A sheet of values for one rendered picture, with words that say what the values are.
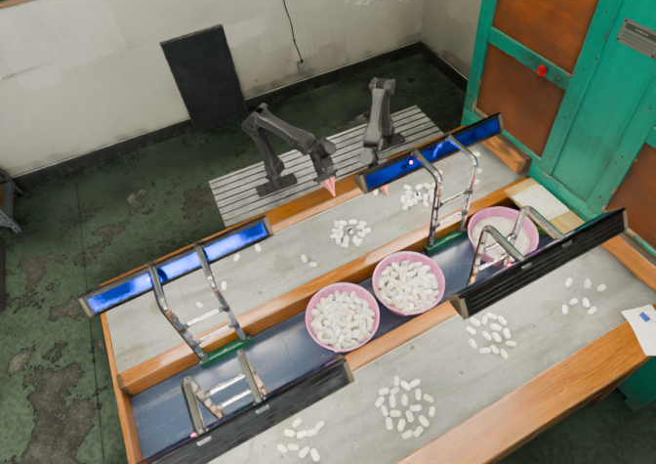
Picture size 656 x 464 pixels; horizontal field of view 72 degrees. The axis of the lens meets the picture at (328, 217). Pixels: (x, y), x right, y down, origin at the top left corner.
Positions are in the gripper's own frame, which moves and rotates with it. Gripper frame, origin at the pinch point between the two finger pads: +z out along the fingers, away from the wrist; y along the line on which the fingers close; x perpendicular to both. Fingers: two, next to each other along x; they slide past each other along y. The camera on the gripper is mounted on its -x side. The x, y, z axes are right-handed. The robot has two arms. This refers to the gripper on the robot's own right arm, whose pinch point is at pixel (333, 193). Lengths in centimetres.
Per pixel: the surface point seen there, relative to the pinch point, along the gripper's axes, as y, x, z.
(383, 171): 11.6, -31.1, -0.4
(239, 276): -49, 2, 15
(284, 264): -30.6, 0.0, 17.8
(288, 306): -37, -14, 31
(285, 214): -20.2, 12.2, -0.3
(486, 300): 10, -67, 44
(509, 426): 4, -60, 84
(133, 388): -97, -11, 33
